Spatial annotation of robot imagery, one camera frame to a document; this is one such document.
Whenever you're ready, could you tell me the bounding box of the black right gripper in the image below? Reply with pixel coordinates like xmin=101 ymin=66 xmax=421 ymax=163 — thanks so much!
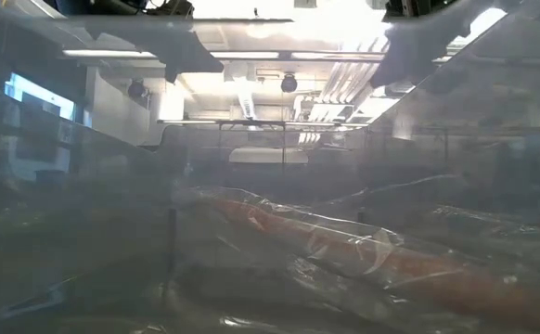
xmin=371 ymin=0 xmax=484 ymax=89

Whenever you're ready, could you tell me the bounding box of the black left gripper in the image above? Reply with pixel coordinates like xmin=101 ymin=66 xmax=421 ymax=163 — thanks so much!
xmin=56 ymin=0 xmax=225 ymax=84

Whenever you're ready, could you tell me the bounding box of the black ceiling dome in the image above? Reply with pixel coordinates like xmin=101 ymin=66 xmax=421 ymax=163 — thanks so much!
xmin=128 ymin=79 xmax=147 ymax=99
xmin=279 ymin=72 xmax=299 ymax=94

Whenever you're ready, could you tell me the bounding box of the black plastic tray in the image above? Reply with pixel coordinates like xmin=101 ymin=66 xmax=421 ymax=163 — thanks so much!
xmin=0 ymin=175 xmax=540 ymax=334

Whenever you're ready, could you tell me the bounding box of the bright wall screen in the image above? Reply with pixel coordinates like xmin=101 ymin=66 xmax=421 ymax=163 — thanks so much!
xmin=4 ymin=71 xmax=77 ymax=122

